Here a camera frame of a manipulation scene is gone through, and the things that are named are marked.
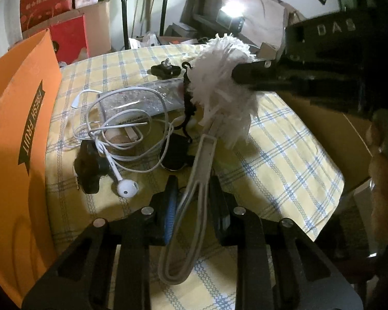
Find beige sofa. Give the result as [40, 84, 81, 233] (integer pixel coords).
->
[181, 0, 311, 49]

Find black star knob with screw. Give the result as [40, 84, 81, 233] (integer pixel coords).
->
[150, 57, 182, 79]

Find person's right hand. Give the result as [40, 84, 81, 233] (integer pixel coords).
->
[368, 108, 388, 246]

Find yellow checked tablecloth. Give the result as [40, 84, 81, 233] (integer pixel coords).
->
[45, 43, 345, 310]

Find round black case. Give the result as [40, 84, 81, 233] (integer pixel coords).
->
[158, 133, 196, 172]

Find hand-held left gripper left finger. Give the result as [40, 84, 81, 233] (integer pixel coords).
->
[21, 175, 180, 310]

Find orange cardboard box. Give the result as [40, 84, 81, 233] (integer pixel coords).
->
[0, 28, 63, 309]

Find black braided cord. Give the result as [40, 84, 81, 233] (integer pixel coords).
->
[173, 61, 197, 143]

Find bright lit device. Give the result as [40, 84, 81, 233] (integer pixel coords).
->
[218, 2, 246, 29]

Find white lamp with wooden base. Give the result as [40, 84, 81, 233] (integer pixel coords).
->
[102, 110, 146, 147]

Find dark brown star knob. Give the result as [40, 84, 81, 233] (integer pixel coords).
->
[74, 140, 112, 195]

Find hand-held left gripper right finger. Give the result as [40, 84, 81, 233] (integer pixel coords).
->
[208, 175, 364, 310]

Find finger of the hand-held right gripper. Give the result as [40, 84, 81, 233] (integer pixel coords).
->
[250, 82, 314, 101]
[231, 59, 290, 86]

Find large brown cardboard box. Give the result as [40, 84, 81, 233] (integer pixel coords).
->
[23, 2, 112, 59]

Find white duster with handle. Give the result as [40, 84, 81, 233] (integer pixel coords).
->
[157, 32, 264, 285]

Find black speaker stand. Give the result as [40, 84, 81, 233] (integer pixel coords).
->
[120, 0, 131, 50]
[160, 0, 169, 36]

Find plain brown cardboard box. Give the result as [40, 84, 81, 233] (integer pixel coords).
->
[278, 94, 376, 194]

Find clear plastic bottle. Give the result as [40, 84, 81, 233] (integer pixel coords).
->
[97, 79, 186, 120]

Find white wired earphones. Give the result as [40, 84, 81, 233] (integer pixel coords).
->
[63, 86, 195, 198]

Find red gift box on top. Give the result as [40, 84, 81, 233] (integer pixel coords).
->
[19, 0, 76, 33]

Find red gift box with handle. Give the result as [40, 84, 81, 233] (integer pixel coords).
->
[50, 14, 91, 65]

